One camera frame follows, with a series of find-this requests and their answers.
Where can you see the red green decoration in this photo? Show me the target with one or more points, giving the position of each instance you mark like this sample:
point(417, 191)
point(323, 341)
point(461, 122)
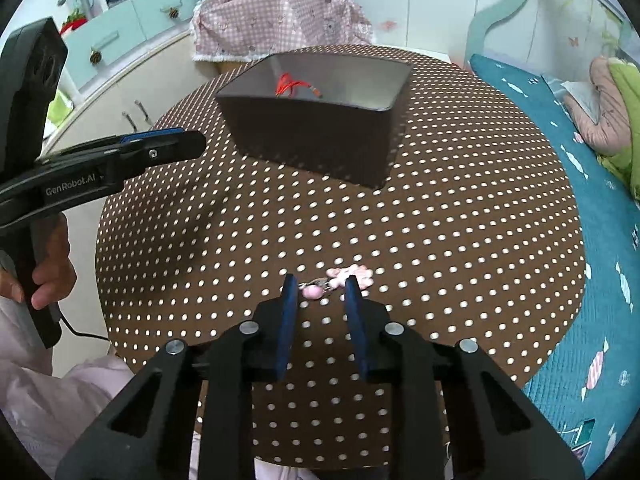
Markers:
point(75, 24)

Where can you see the brown polka dot tablecloth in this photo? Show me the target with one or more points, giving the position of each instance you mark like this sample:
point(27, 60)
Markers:
point(350, 220)

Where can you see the grey metal tin box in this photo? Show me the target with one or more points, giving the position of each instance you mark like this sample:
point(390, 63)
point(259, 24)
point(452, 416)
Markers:
point(310, 140)

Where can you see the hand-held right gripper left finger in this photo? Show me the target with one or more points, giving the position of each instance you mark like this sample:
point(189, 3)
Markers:
point(287, 330)

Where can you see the white paper sheet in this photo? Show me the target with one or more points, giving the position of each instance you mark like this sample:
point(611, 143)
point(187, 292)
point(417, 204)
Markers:
point(575, 92)

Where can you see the pink checked cloth cover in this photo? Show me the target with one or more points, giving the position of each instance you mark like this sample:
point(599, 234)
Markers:
point(280, 20)

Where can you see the green blanket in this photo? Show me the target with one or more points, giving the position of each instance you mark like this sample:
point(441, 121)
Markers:
point(627, 130)

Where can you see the person's left hand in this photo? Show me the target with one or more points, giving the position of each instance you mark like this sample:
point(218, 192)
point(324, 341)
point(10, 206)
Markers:
point(55, 280)

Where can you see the white cabinet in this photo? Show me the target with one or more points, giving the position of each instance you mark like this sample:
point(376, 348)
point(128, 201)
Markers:
point(100, 110)

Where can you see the teal printed bed sheet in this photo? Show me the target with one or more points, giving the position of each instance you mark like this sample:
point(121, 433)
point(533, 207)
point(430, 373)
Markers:
point(595, 240)

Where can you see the green tissue box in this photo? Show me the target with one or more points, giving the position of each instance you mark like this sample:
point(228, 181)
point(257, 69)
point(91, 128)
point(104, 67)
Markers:
point(59, 112)

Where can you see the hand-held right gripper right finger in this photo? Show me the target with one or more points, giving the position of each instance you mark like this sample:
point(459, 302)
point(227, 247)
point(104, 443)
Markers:
point(355, 330)

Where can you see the teal drawer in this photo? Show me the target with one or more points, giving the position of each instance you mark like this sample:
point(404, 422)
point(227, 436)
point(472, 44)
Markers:
point(107, 40)
point(162, 7)

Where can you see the pine cone drawer knob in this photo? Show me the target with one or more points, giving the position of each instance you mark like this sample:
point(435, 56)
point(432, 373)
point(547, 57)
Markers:
point(174, 12)
point(95, 56)

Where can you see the pink quilt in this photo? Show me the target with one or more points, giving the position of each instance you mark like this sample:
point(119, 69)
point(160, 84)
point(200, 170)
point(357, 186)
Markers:
point(607, 110)

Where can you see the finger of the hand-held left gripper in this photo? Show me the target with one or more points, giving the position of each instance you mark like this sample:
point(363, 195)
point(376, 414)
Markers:
point(165, 152)
point(150, 134)

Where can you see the teal curved headboard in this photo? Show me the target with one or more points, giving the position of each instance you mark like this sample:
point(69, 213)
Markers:
point(500, 10)

